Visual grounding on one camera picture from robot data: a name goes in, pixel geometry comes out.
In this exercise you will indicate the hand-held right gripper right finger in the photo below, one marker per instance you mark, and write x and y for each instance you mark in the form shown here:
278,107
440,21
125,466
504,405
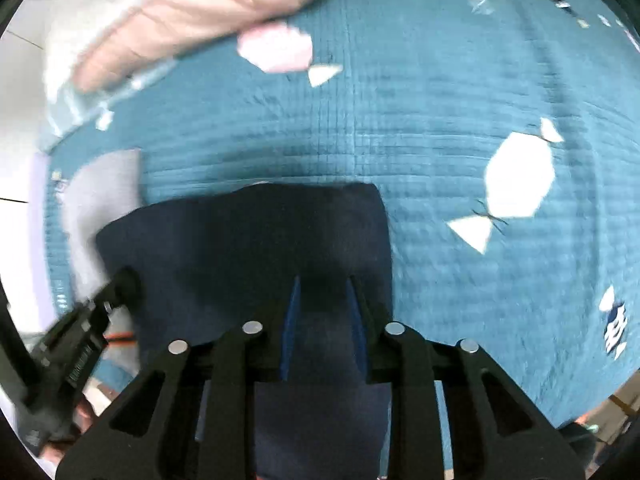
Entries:
356,325

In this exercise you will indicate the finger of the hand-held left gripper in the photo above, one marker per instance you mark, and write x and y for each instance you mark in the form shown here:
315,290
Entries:
125,287

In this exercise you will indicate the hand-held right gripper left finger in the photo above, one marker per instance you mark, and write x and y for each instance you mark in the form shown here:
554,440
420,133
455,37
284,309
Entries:
292,325

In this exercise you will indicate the dark navy pants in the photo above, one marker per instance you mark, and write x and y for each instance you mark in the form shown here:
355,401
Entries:
240,240

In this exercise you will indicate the light grey garment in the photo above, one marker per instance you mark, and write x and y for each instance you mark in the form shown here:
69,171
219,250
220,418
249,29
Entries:
105,195

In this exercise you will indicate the teal printed blanket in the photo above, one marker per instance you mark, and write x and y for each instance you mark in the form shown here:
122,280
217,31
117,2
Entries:
410,110

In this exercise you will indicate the white garment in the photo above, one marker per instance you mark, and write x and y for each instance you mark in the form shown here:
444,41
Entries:
75,50

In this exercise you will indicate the pink garment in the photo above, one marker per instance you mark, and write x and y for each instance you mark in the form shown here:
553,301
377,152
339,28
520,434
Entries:
200,5

